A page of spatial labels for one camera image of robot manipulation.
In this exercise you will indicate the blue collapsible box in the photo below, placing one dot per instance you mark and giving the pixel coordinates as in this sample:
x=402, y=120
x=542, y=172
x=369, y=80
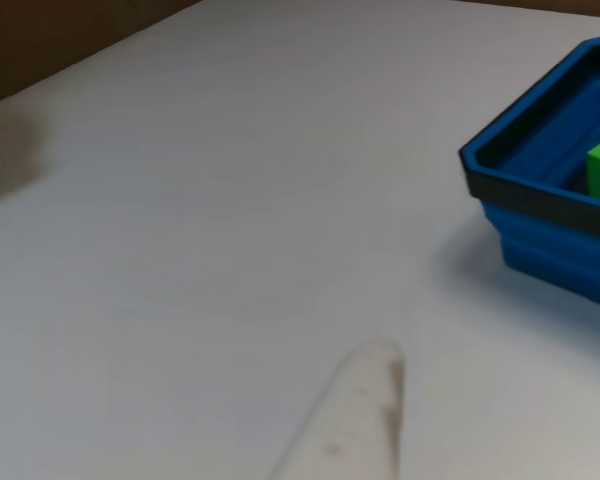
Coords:
x=545, y=175

